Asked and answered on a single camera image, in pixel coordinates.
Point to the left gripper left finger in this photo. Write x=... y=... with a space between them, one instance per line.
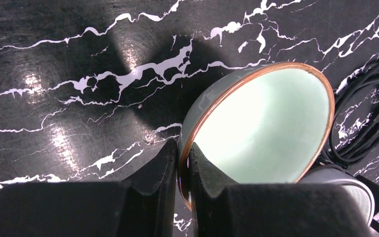
x=141 y=205

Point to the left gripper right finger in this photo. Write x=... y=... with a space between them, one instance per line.
x=223 y=208

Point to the pale green ceramic bowl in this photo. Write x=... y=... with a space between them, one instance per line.
x=260 y=125

